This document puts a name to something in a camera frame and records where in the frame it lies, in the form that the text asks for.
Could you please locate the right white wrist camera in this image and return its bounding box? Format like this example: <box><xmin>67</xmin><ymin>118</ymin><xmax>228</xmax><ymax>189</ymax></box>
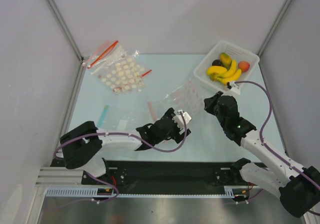
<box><xmin>224</xmin><ymin>81</ymin><xmax>241</xmax><ymax>97</ymax></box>

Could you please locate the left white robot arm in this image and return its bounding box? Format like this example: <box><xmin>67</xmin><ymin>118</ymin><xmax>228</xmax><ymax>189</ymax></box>
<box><xmin>55</xmin><ymin>108</ymin><xmax>192</xmax><ymax>184</ymax></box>

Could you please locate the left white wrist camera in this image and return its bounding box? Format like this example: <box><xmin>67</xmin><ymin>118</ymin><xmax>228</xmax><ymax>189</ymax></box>
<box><xmin>172</xmin><ymin>110</ymin><xmax>192</xmax><ymax>129</ymax></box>

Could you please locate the cream dotted zip bag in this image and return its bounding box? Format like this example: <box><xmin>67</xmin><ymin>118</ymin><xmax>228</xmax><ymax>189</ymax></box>
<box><xmin>91</xmin><ymin>51</ymin><xmax>152</xmax><ymax>95</ymax></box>

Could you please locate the green orange mango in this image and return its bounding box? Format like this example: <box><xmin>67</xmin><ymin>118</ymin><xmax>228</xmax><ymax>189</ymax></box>
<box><xmin>219</xmin><ymin>52</ymin><xmax>232</xmax><ymax>69</ymax></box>

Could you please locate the dark purple fruit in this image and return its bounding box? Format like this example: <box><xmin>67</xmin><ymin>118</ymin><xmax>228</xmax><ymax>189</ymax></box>
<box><xmin>211</xmin><ymin>59</ymin><xmax>222</xmax><ymax>66</ymax></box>

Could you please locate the white slotted cable duct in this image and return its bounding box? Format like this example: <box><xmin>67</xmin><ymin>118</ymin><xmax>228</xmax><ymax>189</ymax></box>
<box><xmin>45</xmin><ymin>186</ymin><xmax>247</xmax><ymax>198</ymax></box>

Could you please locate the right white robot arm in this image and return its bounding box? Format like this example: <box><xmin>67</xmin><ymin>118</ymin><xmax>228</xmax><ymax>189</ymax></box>
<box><xmin>204</xmin><ymin>92</ymin><xmax>320</xmax><ymax>217</ymax></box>

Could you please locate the blue zipper clear bag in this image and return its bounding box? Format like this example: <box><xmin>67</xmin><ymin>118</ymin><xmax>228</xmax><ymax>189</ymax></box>
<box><xmin>96</xmin><ymin>105</ymin><xmax>151</xmax><ymax>132</ymax></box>

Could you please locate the red zipper clear bag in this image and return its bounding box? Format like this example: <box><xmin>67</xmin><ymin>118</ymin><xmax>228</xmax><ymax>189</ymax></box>
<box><xmin>81</xmin><ymin>40</ymin><xmax>126</xmax><ymax>71</ymax></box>

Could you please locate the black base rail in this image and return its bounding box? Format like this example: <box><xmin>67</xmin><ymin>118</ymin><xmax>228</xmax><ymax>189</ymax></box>
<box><xmin>81</xmin><ymin>160</ymin><xmax>266</xmax><ymax>195</ymax></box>

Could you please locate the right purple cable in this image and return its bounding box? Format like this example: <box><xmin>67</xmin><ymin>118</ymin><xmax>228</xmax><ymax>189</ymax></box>
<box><xmin>234</xmin><ymin>80</ymin><xmax>320</xmax><ymax>216</ymax></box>

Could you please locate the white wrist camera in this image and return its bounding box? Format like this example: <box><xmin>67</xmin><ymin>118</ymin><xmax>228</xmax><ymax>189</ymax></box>
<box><xmin>172</xmin><ymin>110</ymin><xmax>192</xmax><ymax>129</ymax></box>
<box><xmin>224</xmin><ymin>81</ymin><xmax>241</xmax><ymax>97</ymax></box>

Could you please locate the red orange peach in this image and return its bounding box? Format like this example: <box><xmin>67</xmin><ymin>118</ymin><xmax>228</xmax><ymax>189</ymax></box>
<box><xmin>238</xmin><ymin>61</ymin><xmax>251</xmax><ymax>73</ymax></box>

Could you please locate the aluminium frame post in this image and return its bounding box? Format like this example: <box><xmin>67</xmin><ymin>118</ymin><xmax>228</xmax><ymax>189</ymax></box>
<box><xmin>256</xmin><ymin>0</ymin><xmax>303</xmax><ymax>57</ymax></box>
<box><xmin>36</xmin><ymin>0</ymin><xmax>85</xmax><ymax>62</ymax></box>

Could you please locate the white perforated plastic basket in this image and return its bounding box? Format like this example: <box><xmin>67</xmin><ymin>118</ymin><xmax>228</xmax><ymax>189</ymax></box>
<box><xmin>193</xmin><ymin>41</ymin><xmax>260</xmax><ymax>92</ymax></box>

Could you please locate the purple cable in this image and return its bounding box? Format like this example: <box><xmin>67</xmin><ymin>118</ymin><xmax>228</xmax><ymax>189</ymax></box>
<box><xmin>234</xmin><ymin>80</ymin><xmax>320</xmax><ymax>216</ymax></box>
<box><xmin>53</xmin><ymin>113</ymin><xmax>189</xmax><ymax>159</ymax></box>

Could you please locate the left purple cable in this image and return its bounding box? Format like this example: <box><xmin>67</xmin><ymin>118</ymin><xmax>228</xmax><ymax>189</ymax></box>
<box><xmin>53</xmin><ymin>113</ymin><xmax>189</xmax><ymax>159</ymax></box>

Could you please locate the pink dotted zip bag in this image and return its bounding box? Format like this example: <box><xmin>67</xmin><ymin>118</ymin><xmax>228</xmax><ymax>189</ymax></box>
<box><xmin>147</xmin><ymin>79</ymin><xmax>204</xmax><ymax>121</ymax></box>

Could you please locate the left aluminium frame post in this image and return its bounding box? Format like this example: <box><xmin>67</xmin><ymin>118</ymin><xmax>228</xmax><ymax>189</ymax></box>
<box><xmin>36</xmin><ymin>0</ymin><xmax>85</xmax><ymax>62</ymax></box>

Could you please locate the yellow banana bunch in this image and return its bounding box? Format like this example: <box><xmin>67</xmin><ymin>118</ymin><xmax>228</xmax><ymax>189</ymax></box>
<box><xmin>206</xmin><ymin>60</ymin><xmax>242</xmax><ymax>85</ymax></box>

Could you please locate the right aluminium frame post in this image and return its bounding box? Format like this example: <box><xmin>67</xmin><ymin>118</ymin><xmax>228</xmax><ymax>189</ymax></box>
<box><xmin>256</xmin><ymin>0</ymin><xmax>303</xmax><ymax>57</ymax></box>

